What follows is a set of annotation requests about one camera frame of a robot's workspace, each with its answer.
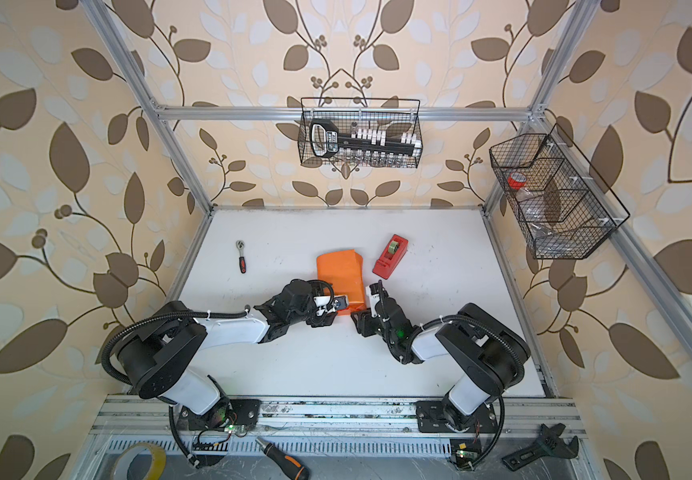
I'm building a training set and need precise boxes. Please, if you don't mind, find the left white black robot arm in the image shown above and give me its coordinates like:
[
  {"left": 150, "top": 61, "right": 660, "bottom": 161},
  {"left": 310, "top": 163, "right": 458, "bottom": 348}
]
[{"left": 100, "top": 279, "right": 349, "bottom": 469}]

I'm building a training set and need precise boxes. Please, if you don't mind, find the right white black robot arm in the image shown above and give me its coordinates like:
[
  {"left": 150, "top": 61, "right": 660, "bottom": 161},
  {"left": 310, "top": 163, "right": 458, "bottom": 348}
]
[{"left": 351, "top": 282, "right": 531, "bottom": 471}]

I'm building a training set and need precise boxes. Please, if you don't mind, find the red tape dispenser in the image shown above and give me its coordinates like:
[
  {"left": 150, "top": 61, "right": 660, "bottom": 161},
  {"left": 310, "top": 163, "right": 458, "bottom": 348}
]
[{"left": 373, "top": 234, "right": 409, "bottom": 280}]

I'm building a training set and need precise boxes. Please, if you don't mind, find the orange black screwdriver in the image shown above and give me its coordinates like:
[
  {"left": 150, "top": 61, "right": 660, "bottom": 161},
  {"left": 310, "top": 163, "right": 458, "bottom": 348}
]
[{"left": 255, "top": 437, "right": 311, "bottom": 480}]

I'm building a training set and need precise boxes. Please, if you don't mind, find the black socket set holder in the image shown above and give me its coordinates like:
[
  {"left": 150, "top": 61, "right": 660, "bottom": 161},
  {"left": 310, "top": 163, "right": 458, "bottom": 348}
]
[{"left": 308, "top": 120, "right": 423, "bottom": 158}]

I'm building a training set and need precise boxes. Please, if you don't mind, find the red cap plastic bottle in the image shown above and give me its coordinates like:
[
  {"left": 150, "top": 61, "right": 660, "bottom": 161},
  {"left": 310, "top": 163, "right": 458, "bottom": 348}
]
[{"left": 507, "top": 172, "right": 553, "bottom": 234}]

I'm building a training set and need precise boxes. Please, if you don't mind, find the yellowish packing tape roll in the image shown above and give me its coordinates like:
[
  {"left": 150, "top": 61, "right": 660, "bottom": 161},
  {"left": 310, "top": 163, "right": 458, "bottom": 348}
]
[{"left": 110, "top": 442, "right": 168, "bottom": 480}]

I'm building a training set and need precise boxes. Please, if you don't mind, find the red handled ratchet wrench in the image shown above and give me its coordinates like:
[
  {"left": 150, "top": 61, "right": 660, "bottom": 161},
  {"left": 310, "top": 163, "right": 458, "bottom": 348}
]
[{"left": 236, "top": 240, "right": 247, "bottom": 274}]

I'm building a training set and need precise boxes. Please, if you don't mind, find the back black wire basket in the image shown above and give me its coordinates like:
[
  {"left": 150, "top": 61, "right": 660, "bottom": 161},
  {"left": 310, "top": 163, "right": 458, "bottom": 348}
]
[{"left": 298, "top": 95, "right": 424, "bottom": 169}]

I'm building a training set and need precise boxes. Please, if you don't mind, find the black wire basket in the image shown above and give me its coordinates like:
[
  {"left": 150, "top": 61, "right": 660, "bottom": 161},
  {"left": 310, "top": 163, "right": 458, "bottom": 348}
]
[
  {"left": 489, "top": 125, "right": 630, "bottom": 260},
  {"left": 298, "top": 95, "right": 424, "bottom": 169}
]

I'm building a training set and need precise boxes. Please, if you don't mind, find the right black wire basket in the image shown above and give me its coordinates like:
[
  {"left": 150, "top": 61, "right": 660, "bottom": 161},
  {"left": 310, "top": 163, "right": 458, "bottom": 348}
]
[{"left": 489, "top": 125, "right": 630, "bottom": 260}]

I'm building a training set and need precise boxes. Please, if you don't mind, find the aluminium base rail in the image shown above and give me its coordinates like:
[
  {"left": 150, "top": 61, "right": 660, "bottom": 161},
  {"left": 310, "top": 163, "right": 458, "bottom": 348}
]
[{"left": 91, "top": 395, "right": 589, "bottom": 439}]

